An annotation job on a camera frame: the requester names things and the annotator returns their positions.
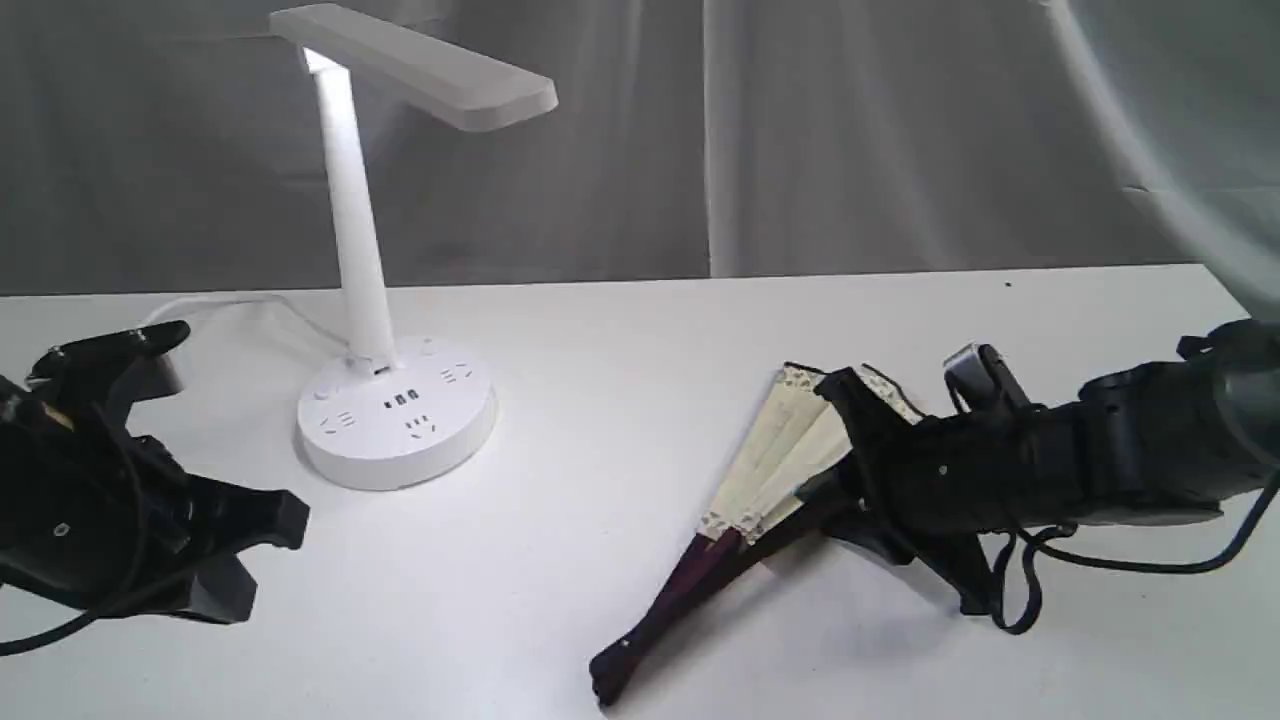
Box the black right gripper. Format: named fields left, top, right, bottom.
left=800, top=366, right=1085, bottom=616

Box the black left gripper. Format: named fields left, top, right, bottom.
left=3, top=320, right=311, bottom=625

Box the folding paper fan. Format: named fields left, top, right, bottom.
left=590, top=363, right=925, bottom=707

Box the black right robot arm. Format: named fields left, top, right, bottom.
left=803, top=319, right=1277, bottom=634

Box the white desk lamp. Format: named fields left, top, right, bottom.
left=269, top=3, right=559, bottom=492

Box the grey backdrop curtain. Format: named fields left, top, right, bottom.
left=3, top=1, right=1277, bottom=319

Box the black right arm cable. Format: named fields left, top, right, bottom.
left=986, top=470, right=1280, bottom=635

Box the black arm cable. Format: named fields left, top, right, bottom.
left=986, top=470, right=1280, bottom=635
left=0, top=400, right=201, bottom=659

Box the white power cable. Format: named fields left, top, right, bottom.
left=145, top=292, right=351, bottom=354

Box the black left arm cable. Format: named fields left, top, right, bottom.
left=0, top=400, right=201, bottom=659

